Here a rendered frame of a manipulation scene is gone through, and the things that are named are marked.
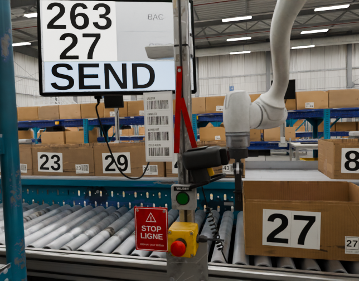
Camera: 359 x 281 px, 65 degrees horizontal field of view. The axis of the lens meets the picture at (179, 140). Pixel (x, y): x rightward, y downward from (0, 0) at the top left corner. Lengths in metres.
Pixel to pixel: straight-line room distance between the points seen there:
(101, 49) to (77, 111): 6.12
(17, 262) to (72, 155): 1.17
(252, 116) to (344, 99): 5.15
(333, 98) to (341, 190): 4.94
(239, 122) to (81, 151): 0.93
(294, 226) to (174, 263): 0.36
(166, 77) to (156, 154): 0.26
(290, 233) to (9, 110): 0.77
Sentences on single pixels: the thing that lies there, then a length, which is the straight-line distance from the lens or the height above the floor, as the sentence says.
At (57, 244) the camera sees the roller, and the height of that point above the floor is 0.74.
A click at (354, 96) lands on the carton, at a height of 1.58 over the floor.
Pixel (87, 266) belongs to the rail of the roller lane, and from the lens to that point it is 1.01.
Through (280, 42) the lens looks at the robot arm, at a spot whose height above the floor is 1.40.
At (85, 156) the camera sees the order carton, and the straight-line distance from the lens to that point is 1.62.
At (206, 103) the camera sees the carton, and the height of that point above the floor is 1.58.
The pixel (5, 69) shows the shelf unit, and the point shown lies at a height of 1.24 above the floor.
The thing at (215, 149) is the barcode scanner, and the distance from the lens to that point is 0.72.
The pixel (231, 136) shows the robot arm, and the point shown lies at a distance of 1.04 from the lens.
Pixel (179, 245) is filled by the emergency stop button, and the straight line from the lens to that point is 0.74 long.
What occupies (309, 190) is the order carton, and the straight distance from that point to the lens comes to 1.21.
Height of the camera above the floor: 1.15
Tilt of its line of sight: 3 degrees down
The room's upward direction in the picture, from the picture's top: 2 degrees counter-clockwise
